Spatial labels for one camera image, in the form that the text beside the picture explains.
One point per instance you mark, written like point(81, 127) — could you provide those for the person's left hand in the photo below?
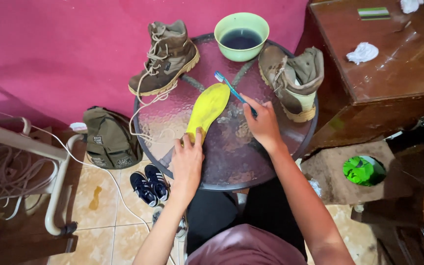
point(187, 162)

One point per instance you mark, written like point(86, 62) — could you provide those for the person's right hand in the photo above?
point(263, 125)

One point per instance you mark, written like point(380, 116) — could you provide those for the blue toothbrush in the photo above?
point(234, 92)

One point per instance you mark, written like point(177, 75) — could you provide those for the yellow shoe insole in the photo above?
point(207, 110)

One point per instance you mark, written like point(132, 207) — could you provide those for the navy striped sneaker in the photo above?
point(142, 188)
point(157, 181)

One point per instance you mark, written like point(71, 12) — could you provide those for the round glass table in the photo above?
point(230, 147)

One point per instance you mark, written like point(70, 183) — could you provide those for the brown unlaced hiking boot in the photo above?
point(293, 83)

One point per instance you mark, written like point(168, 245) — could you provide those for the grey white sneaker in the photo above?
point(180, 228)

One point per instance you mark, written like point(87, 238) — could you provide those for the olive green backpack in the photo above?
point(110, 138)

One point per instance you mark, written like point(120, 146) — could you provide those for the person's black trousers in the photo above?
point(248, 213)

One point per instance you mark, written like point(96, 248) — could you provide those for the green bowl of water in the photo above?
point(241, 36)

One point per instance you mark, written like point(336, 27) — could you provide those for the brown cardboard box with hole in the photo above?
point(348, 173)

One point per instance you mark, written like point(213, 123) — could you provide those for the person's pink shirt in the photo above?
point(245, 246)

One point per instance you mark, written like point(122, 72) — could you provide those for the brown laced hiking boot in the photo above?
point(168, 59)

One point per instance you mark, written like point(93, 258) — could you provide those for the green plastic bag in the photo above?
point(359, 171)

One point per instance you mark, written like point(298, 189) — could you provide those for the crumpled white tissue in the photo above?
point(363, 52)

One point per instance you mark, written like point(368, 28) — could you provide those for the brown wooden cabinet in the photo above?
point(385, 70)

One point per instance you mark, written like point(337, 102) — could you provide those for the green striped card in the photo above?
point(374, 13)

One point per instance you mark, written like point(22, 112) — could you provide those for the white crumpled cloth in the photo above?
point(410, 5)

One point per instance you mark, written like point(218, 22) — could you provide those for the cream metal frame chair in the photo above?
point(55, 173)

